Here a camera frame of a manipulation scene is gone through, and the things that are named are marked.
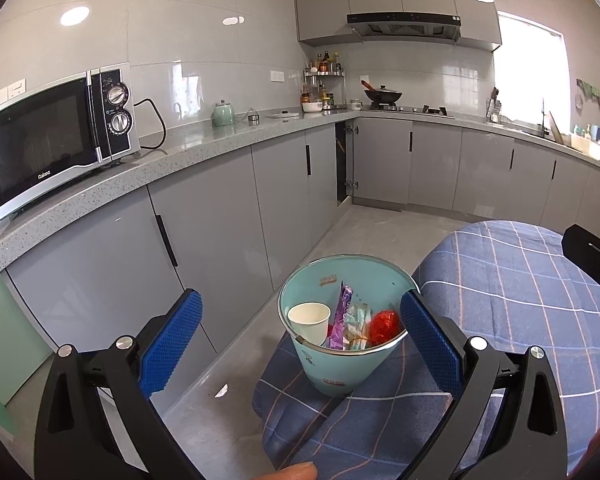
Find blue plaid tablecloth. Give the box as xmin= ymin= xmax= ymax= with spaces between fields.
xmin=252 ymin=220 xmax=600 ymax=480

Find bright kitchen window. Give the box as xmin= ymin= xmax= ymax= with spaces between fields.
xmin=494 ymin=10 xmax=572 ymax=128

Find pale translucent plastic bag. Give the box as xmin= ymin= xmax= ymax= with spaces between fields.
xmin=342 ymin=302 xmax=376 ymax=351

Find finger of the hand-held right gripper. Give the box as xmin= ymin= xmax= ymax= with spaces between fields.
xmin=561 ymin=224 xmax=600 ymax=321

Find white plastic basin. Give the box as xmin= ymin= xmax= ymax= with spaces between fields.
xmin=570 ymin=132 xmax=600 ymax=158

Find white paper cup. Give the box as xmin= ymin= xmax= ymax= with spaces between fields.
xmin=286 ymin=302 xmax=332 ymax=347

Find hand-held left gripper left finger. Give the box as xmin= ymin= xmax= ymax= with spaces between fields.
xmin=34 ymin=288 xmax=203 ymax=480

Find black grey range hood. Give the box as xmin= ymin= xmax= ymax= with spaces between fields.
xmin=346 ymin=12 xmax=462 ymax=43

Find black silver microwave oven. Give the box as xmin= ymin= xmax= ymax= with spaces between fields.
xmin=0 ymin=62 xmax=142 ymax=226

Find grey kitchen base cabinets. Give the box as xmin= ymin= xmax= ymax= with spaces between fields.
xmin=2 ymin=112 xmax=600 ymax=391

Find group of seasoning bottles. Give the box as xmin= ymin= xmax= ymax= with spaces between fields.
xmin=304 ymin=50 xmax=342 ymax=108

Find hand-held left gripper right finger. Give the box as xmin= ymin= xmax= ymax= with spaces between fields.
xmin=399 ymin=289 xmax=568 ymax=480

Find grey stone countertop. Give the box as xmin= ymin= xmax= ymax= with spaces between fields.
xmin=0 ymin=107 xmax=600 ymax=278

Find pale green kettle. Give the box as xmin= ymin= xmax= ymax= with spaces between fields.
xmin=211 ymin=100 xmax=238 ymax=127

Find metal utensil rack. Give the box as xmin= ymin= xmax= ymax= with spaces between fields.
xmin=486 ymin=86 xmax=503 ymax=123

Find black wok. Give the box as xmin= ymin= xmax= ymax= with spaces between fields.
xmin=362 ymin=80 xmax=403 ymax=106

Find purple foil wrapper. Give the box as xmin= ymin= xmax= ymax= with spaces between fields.
xmin=328 ymin=284 xmax=356 ymax=351

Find white wall switch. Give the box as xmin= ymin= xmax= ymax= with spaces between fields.
xmin=0 ymin=78 xmax=27 ymax=106

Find black power cable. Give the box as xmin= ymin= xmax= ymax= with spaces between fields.
xmin=132 ymin=97 xmax=168 ymax=153

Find pale green glass door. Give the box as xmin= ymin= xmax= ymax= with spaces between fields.
xmin=0 ymin=240 xmax=53 ymax=436

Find gas stove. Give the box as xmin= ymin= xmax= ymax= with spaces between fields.
xmin=361 ymin=102 xmax=456 ymax=120

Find wall hook rail with utensils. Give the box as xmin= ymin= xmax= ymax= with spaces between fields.
xmin=576 ymin=78 xmax=600 ymax=109

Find person's left hand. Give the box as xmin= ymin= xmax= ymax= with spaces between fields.
xmin=257 ymin=461 xmax=318 ymax=480

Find metal corner spice rack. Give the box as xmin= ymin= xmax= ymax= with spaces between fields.
xmin=302 ymin=50 xmax=343 ymax=111

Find red plastic bag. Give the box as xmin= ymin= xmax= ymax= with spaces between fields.
xmin=367 ymin=309 xmax=400 ymax=346

